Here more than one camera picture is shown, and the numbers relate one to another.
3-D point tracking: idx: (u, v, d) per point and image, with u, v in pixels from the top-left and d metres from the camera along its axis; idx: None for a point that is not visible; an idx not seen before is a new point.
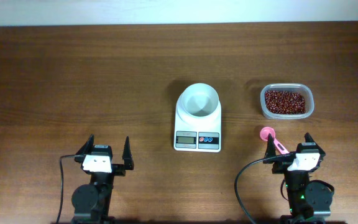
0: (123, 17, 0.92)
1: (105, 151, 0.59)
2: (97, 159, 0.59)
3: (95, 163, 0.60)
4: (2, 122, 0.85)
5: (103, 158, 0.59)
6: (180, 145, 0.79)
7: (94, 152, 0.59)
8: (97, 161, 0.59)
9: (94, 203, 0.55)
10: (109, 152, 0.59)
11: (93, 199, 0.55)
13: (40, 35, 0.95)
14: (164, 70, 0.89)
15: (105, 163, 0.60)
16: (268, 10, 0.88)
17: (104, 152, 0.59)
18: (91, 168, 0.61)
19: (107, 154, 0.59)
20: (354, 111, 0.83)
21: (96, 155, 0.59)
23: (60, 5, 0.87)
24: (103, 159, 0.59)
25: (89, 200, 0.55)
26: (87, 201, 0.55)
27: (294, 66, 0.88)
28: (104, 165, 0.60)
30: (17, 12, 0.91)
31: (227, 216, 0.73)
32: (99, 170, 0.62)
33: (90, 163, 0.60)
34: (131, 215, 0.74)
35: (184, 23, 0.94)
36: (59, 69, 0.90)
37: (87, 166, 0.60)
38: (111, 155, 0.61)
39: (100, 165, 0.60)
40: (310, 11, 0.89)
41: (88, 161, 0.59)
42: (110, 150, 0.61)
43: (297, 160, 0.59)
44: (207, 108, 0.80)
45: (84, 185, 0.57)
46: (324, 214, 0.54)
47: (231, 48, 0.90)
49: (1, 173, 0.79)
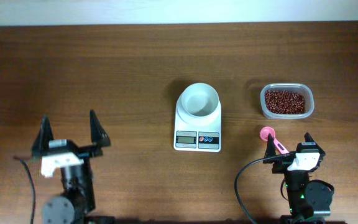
0: (123, 17, 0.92)
1: (62, 148, 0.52)
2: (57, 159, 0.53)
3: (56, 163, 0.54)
4: (2, 122, 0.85)
5: (64, 157, 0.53)
6: (180, 145, 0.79)
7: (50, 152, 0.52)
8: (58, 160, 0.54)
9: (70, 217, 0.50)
10: (69, 148, 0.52)
11: (68, 214, 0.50)
13: (40, 35, 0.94)
14: (164, 70, 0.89)
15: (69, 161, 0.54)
16: (268, 10, 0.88)
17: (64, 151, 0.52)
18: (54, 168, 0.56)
19: (67, 152, 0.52)
20: (353, 111, 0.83)
21: (53, 156, 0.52)
23: (59, 5, 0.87)
24: (66, 158, 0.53)
25: (61, 215, 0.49)
26: (62, 216, 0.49)
27: (294, 66, 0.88)
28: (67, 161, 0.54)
30: (17, 12, 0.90)
31: (227, 216, 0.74)
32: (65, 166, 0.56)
33: (51, 165, 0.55)
34: (131, 215, 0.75)
35: (184, 23, 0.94)
36: (59, 69, 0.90)
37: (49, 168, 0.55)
38: (72, 147, 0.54)
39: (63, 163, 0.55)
40: (311, 11, 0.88)
41: (47, 163, 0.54)
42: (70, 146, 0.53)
43: (297, 160, 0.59)
44: (207, 108, 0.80)
45: (55, 199, 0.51)
46: (324, 213, 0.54)
47: (231, 48, 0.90)
49: (1, 173, 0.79)
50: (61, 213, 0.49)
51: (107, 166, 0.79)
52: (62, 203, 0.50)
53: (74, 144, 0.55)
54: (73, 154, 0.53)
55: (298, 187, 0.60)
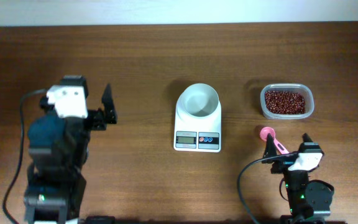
0: (123, 17, 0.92)
1: (78, 83, 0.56)
2: (67, 91, 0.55)
3: (64, 98, 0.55)
4: (2, 122, 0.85)
5: (75, 90, 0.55)
6: (180, 145, 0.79)
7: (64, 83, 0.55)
8: (66, 93, 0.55)
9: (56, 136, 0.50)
10: (82, 84, 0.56)
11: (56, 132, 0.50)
13: (40, 35, 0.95)
14: (164, 70, 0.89)
15: (78, 97, 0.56)
16: (268, 10, 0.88)
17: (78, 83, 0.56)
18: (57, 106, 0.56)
19: (79, 86, 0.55)
20: (353, 111, 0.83)
21: (66, 88, 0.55)
23: (60, 5, 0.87)
24: (74, 91, 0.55)
25: (51, 132, 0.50)
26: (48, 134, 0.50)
27: (294, 66, 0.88)
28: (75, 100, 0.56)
30: (17, 12, 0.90)
31: (227, 216, 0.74)
32: None
33: (57, 97, 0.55)
34: (131, 215, 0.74)
35: (184, 23, 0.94)
36: (59, 69, 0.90)
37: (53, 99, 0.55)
38: (84, 87, 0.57)
39: (71, 99, 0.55)
40: (311, 11, 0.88)
41: (55, 92, 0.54)
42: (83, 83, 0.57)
43: (301, 161, 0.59)
44: (207, 108, 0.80)
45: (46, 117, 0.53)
46: (324, 213, 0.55)
47: (231, 48, 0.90)
49: (1, 173, 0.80)
50: (42, 130, 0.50)
51: (107, 166, 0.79)
52: (55, 122, 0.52)
53: (87, 90, 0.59)
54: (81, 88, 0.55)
55: (296, 187, 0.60)
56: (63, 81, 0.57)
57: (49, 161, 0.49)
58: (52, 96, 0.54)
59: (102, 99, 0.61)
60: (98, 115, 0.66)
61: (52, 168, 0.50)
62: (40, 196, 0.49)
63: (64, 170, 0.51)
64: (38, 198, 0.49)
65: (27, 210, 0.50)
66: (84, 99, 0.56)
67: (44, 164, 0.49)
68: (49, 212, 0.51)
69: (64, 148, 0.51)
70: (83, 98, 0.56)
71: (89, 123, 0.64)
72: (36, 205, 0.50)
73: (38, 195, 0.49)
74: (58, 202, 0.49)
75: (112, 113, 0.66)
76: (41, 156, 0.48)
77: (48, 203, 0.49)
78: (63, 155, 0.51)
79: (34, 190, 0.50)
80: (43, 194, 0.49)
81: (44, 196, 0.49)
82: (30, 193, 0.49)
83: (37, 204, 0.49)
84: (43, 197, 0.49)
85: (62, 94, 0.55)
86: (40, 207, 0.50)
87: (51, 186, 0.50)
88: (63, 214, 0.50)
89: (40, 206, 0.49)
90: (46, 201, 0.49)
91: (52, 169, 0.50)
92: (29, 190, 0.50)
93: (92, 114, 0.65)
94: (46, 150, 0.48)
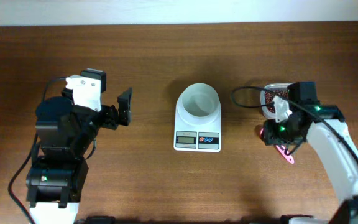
0: (123, 17, 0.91)
1: (96, 74, 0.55)
2: (86, 81, 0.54)
3: (81, 86, 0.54)
4: (2, 122, 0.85)
5: (93, 81, 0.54)
6: (180, 145, 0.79)
7: (85, 73, 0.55)
8: (84, 83, 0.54)
9: (64, 113, 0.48)
10: (100, 77, 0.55)
11: (65, 109, 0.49)
13: (40, 35, 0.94)
14: (164, 70, 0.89)
15: (94, 88, 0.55)
16: (270, 10, 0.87)
17: (96, 76, 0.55)
18: (74, 94, 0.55)
19: (98, 78, 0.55)
20: (354, 111, 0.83)
21: (85, 77, 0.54)
23: (58, 6, 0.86)
24: (92, 83, 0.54)
25: (60, 109, 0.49)
26: (56, 111, 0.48)
27: (294, 66, 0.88)
28: (92, 92, 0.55)
30: (16, 12, 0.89)
31: (227, 216, 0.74)
32: (84, 99, 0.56)
33: (75, 84, 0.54)
34: (131, 215, 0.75)
35: (184, 23, 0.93)
36: (59, 69, 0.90)
37: (71, 87, 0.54)
38: (102, 81, 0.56)
39: (87, 89, 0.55)
40: (312, 12, 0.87)
41: (75, 81, 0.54)
42: (102, 77, 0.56)
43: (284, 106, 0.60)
44: (207, 108, 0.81)
45: (56, 98, 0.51)
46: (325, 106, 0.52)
47: (231, 48, 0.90)
49: (2, 173, 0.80)
50: (54, 108, 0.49)
51: (107, 166, 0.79)
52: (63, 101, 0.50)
53: (104, 85, 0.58)
54: (99, 82, 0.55)
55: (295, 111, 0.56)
56: (84, 71, 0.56)
57: (55, 139, 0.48)
58: (71, 83, 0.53)
59: (119, 97, 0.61)
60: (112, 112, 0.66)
61: (56, 148, 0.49)
62: (43, 177, 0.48)
63: (68, 152, 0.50)
64: (41, 180, 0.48)
65: (29, 190, 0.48)
66: (99, 92, 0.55)
67: (48, 140, 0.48)
68: (51, 194, 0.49)
69: (69, 129, 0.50)
70: (99, 91, 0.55)
71: (102, 119, 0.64)
72: (38, 186, 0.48)
73: (41, 177, 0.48)
74: (60, 183, 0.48)
75: (125, 114, 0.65)
76: (47, 132, 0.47)
77: (50, 184, 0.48)
78: (68, 137, 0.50)
79: (36, 171, 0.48)
80: (46, 175, 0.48)
81: (47, 177, 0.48)
82: (33, 173, 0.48)
83: (40, 185, 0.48)
84: (46, 178, 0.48)
85: (80, 83, 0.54)
86: (43, 189, 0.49)
87: (54, 168, 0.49)
88: (63, 196, 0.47)
89: (44, 186, 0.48)
90: (50, 182, 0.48)
91: (57, 150, 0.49)
92: (32, 171, 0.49)
93: (106, 110, 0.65)
94: (52, 127, 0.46)
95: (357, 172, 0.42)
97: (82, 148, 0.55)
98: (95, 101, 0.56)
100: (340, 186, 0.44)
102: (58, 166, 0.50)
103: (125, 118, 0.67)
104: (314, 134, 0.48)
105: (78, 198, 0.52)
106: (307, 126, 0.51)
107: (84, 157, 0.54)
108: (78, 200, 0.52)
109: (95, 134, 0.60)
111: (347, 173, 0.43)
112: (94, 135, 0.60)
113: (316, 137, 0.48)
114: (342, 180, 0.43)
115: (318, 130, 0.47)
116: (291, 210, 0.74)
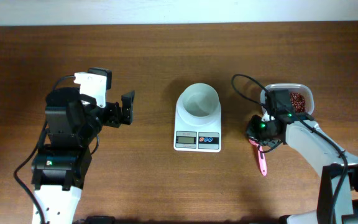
0: (123, 17, 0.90)
1: (103, 71, 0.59)
2: (92, 77, 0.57)
3: (88, 82, 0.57)
4: (2, 122, 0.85)
5: (100, 77, 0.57)
6: (180, 145, 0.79)
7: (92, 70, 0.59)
8: (91, 79, 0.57)
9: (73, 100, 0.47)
10: (107, 73, 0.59)
11: (74, 96, 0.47)
13: (40, 35, 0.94)
14: (164, 70, 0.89)
15: (100, 85, 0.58)
16: (270, 11, 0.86)
17: (103, 73, 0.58)
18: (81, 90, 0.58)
19: (105, 74, 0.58)
20: (354, 111, 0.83)
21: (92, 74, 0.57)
23: (58, 7, 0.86)
24: (99, 79, 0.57)
25: (69, 96, 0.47)
26: (65, 98, 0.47)
27: (294, 66, 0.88)
28: (98, 86, 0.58)
30: (16, 12, 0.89)
31: (227, 216, 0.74)
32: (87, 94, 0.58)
33: (83, 79, 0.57)
34: (131, 215, 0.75)
35: (184, 23, 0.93)
36: (59, 70, 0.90)
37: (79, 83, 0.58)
38: (109, 79, 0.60)
39: (93, 85, 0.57)
40: (312, 12, 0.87)
41: (82, 76, 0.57)
42: (109, 75, 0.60)
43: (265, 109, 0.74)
44: (207, 108, 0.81)
45: (66, 88, 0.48)
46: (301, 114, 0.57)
47: (231, 48, 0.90)
49: (1, 173, 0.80)
50: (64, 94, 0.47)
51: (107, 166, 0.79)
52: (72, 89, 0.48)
53: (110, 85, 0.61)
54: (104, 78, 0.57)
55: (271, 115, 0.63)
56: (91, 70, 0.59)
57: (60, 125, 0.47)
58: (78, 77, 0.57)
59: (123, 96, 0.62)
60: (117, 111, 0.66)
61: (63, 134, 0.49)
62: (48, 161, 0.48)
63: (73, 138, 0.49)
64: (46, 164, 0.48)
65: (33, 174, 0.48)
66: (104, 89, 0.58)
67: (55, 126, 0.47)
68: (55, 178, 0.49)
69: (76, 117, 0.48)
70: (104, 87, 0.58)
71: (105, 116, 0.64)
72: (43, 170, 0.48)
73: (47, 161, 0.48)
74: (64, 167, 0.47)
75: (128, 112, 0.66)
76: (55, 117, 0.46)
77: (55, 169, 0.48)
78: (74, 124, 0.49)
79: (41, 157, 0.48)
80: (51, 160, 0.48)
81: (51, 162, 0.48)
82: (38, 159, 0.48)
83: (45, 169, 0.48)
84: (51, 163, 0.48)
85: (87, 79, 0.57)
86: (47, 173, 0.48)
87: (59, 154, 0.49)
88: (67, 179, 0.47)
89: (48, 171, 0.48)
90: (54, 166, 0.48)
91: (63, 135, 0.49)
92: (37, 157, 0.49)
93: (110, 107, 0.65)
94: (60, 112, 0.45)
95: (330, 149, 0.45)
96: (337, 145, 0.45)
97: (88, 140, 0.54)
98: (100, 96, 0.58)
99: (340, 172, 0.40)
100: (319, 165, 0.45)
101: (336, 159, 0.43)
102: (62, 152, 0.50)
103: (128, 117, 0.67)
104: (293, 133, 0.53)
105: (80, 185, 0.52)
106: (283, 133, 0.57)
107: (87, 144, 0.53)
108: (81, 186, 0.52)
109: (99, 128, 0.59)
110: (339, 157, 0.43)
111: (324, 150, 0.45)
112: (98, 131, 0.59)
113: (294, 136, 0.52)
114: (319, 157, 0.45)
115: (293, 127, 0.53)
116: (291, 210, 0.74)
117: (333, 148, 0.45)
